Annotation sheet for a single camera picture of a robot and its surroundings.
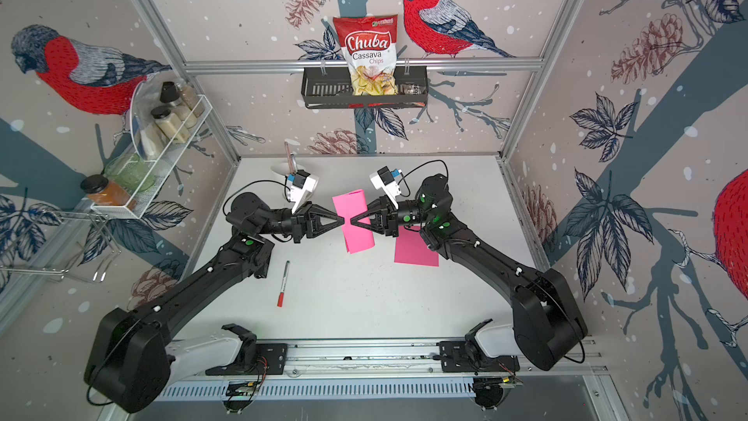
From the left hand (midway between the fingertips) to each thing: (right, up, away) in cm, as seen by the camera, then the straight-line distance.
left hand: (343, 222), depth 62 cm
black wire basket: (-8, +40, +33) cm, 53 cm away
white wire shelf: (-48, +16, +10) cm, 52 cm away
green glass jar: (-55, +12, +9) cm, 57 cm away
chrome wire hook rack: (-61, -3, +9) cm, 62 cm away
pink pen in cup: (-25, +17, +42) cm, 52 cm away
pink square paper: (+3, -4, +2) cm, 5 cm away
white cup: (-28, +13, +42) cm, 52 cm away
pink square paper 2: (+17, -13, +28) cm, 36 cm away
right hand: (+2, 0, +3) cm, 4 cm away
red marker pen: (-21, -25, +23) cm, 40 cm away
